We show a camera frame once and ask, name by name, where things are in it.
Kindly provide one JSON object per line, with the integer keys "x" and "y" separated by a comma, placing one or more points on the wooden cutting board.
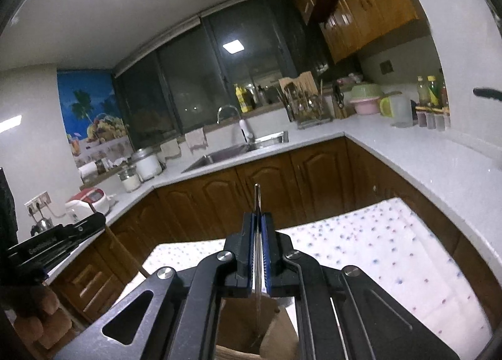
{"x": 302, "y": 81}

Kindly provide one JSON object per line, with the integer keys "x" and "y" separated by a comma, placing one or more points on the metal chopstick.
{"x": 257, "y": 199}

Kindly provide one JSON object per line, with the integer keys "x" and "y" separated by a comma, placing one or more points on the yellow oil bottle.
{"x": 244, "y": 99}

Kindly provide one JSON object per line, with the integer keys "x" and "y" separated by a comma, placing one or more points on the sauce bottle with yellow cap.
{"x": 422, "y": 93}

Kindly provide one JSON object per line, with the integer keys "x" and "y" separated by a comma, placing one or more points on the beach wall poster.
{"x": 86, "y": 109}

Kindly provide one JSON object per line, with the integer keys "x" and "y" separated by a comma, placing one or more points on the glass jar with white contents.
{"x": 130, "y": 181}

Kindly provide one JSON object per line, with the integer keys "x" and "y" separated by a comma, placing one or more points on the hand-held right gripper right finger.
{"x": 266, "y": 250}

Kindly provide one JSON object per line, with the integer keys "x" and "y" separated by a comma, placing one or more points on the wall power outlet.
{"x": 38, "y": 203}

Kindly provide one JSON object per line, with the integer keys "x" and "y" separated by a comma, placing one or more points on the steel kitchen sink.
{"x": 219, "y": 158}

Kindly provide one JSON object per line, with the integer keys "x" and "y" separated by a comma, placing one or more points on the person's left hand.
{"x": 43, "y": 317}

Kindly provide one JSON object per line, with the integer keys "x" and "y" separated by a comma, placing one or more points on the pink plastic basin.
{"x": 364, "y": 107}

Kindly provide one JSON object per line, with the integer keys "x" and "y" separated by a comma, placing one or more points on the steel electric kettle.
{"x": 42, "y": 224}

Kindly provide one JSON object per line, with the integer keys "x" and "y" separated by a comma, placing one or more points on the red sauce bottle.
{"x": 444, "y": 97}

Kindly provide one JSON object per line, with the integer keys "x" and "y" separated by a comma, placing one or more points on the brown wooden chopstick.
{"x": 125, "y": 252}

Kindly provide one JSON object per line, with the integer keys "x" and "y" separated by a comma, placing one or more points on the paper towel roll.
{"x": 88, "y": 172}

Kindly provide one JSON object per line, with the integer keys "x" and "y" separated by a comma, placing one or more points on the white pot with metal lid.
{"x": 148, "y": 166}

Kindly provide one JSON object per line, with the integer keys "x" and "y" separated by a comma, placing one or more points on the metal dish rack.
{"x": 310, "y": 113}

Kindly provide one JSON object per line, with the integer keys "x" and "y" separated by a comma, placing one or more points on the dark kitchen window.
{"x": 188, "y": 81}

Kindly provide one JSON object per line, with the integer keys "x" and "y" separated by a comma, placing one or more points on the dark wall switch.
{"x": 386, "y": 68}

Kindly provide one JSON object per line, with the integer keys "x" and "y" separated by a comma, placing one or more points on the red and white rice cooker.
{"x": 90, "y": 201}

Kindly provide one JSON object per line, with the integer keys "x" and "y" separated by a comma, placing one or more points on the knife block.
{"x": 339, "y": 105}

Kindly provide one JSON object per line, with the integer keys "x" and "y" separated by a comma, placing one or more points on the wooden base cabinets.
{"x": 313, "y": 179}

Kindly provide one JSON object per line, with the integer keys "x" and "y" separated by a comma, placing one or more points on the dotted white tablecloth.
{"x": 372, "y": 246}

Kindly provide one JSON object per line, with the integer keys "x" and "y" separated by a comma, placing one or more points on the wooden upper cabinets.
{"x": 364, "y": 3}

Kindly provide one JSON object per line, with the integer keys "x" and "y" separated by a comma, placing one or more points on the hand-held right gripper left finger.
{"x": 251, "y": 250}

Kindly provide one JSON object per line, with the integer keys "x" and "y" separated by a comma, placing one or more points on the chrome faucet with white filter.
{"x": 245, "y": 128}

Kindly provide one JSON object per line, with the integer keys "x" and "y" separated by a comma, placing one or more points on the dark bottle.
{"x": 261, "y": 95}

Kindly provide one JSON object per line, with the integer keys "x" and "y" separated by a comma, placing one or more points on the small spice jar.
{"x": 439, "y": 121}
{"x": 430, "y": 120}

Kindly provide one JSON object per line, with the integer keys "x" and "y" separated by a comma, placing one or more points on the beige dish cloth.
{"x": 170, "y": 149}
{"x": 196, "y": 138}

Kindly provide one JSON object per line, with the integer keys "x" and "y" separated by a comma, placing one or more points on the wooden utensil holder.
{"x": 239, "y": 328}

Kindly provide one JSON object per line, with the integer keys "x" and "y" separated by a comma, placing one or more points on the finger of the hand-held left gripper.
{"x": 78, "y": 228}

